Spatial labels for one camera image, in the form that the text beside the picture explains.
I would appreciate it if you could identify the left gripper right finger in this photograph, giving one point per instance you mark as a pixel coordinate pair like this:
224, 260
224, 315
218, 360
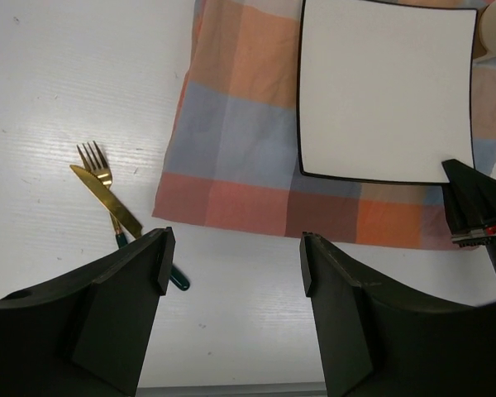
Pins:
379, 337

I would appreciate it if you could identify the gold knife green handle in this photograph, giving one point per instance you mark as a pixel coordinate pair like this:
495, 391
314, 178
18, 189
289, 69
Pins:
109, 201

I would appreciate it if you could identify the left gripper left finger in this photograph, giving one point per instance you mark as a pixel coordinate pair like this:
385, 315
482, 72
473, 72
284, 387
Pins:
86, 332

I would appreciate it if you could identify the square white plate black rim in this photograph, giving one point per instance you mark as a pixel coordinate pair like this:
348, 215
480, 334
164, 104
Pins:
384, 91

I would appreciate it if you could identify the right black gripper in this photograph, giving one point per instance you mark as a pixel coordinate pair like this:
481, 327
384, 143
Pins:
469, 199

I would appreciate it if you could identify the gold fork green handle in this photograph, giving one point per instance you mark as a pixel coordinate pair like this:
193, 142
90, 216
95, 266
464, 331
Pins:
95, 161

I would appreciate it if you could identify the checkered orange blue cloth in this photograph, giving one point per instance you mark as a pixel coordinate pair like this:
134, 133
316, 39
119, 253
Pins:
232, 161

